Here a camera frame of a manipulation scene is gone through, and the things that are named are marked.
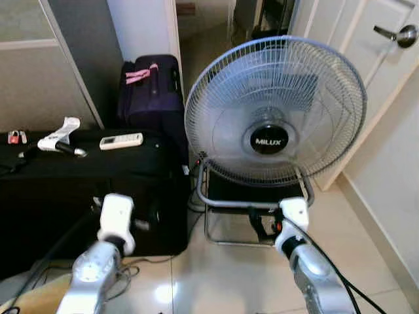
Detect white remote control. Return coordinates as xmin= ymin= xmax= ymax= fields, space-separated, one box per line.
xmin=100 ymin=133 xmax=143 ymax=150

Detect white floor fan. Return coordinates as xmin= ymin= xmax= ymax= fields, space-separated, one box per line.
xmin=183 ymin=36 xmax=369 ymax=248

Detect large black suitcase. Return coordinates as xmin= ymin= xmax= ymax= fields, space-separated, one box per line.
xmin=0 ymin=129 xmax=191 ymax=275

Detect black silver microphone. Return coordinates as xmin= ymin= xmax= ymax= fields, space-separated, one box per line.
xmin=56 ymin=143 xmax=87 ymax=158

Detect purple suitcase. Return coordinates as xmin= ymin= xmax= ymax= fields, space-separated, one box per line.
xmin=118 ymin=54 xmax=187 ymax=158

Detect white crumpled cloth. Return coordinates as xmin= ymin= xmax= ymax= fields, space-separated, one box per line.
xmin=37 ymin=117 xmax=81 ymax=152

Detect pink luggage tag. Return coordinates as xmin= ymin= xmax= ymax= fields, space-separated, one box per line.
xmin=126 ymin=63 xmax=160 ymax=86

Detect small red padlock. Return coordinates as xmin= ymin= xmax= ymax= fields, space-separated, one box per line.
xmin=8 ymin=130 xmax=28 ymax=145

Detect beige wardrobe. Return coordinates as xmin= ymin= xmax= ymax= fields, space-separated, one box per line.
xmin=0 ymin=0 xmax=105 ymax=131

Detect white panel door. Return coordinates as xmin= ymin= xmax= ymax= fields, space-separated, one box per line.
xmin=288 ymin=0 xmax=419 ymax=190

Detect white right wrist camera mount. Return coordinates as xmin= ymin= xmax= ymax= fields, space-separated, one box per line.
xmin=275 ymin=198 xmax=310 ymax=256

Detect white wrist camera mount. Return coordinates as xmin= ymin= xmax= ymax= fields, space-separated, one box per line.
xmin=275 ymin=198 xmax=310 ymax=256
xmin=98 ymin=194 xmax=136 ymax=256

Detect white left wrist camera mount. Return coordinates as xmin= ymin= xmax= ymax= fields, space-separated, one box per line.
xmin=98 ymin=194 xmax=136 ymax=256

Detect tangled dark floor cables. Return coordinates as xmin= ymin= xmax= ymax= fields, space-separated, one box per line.
xmin=108 ymin=258 xmax=171 ymax=302

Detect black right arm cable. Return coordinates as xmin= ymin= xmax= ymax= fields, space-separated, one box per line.
xmin=283 ymin=216 xmax=388 ymax=314

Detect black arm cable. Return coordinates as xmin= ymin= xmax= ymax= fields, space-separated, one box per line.
xmin=0 ymin=206 xmax=102 ymax=314
xmin=283 ymin=216 xmax=388 ymax=314

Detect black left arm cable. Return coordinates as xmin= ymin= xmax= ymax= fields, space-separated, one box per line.
xmin=0 ymin=206 xmax=102 ymax=314

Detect silver door handle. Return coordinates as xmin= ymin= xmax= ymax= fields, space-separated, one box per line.
xmin=374 ymin=24 xmax=418 ymax=48

